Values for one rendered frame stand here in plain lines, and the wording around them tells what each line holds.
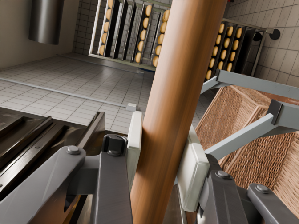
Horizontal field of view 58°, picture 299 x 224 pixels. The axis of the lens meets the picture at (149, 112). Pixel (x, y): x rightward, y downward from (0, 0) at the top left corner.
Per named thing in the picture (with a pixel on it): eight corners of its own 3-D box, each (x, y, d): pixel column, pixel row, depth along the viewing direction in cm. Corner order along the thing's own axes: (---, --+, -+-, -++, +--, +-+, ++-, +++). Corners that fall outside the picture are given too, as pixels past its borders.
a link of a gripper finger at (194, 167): (196, 161, 14) (211, 164, 14) (182, 120, 20) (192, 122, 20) (181, 211, 14) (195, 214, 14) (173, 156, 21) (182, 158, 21)
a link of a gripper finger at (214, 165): (213, 194, 12) (276, 208, 12) (196, 150, 17) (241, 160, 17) (204, 222, 13) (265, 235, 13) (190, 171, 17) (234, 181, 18)
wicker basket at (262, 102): (255, 211, 123) (196, 198, 121) (224, 155, 177) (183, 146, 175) (296, 111, 109) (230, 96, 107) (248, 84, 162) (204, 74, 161)
